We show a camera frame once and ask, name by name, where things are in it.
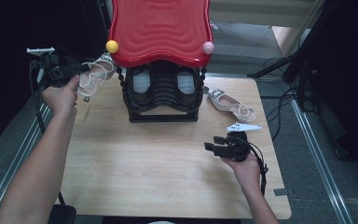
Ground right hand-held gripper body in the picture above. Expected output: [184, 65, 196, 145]
[221, 121, 263, 163]

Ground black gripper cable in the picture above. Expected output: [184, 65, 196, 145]
[28, 60, 68, 206]
[245, 136, 269, 198]

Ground white strappy sandal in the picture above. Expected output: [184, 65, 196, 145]
[76, 51, 116, 98]
[205, 87, 257, 123]

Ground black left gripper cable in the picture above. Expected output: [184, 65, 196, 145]
[28, 60, 68, 206]

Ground person's right hand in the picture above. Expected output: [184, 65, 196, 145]
[219, 151, 262, 191]

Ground metal floor rail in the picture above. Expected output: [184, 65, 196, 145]
[0, 101, 52, 224]
[290, 98, 355, 224]

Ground black metal stand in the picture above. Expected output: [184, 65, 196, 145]
[246, 0, 327, 113]

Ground black floor cable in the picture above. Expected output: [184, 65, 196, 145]
[262, 55, 302, 143]

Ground person's left hand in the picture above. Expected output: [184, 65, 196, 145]
[41, 74, 81, 116]

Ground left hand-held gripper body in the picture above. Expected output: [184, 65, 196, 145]
[26, 46, 82, 89]

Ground red and black shoe rack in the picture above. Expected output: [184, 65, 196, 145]
[105, 0, 215, 123]

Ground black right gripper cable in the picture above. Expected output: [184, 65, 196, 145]
[245, 136, 269, 198]

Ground black curtain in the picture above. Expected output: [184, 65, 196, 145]
[304, 0, 358, 185]
[0, 0, 110, 152]

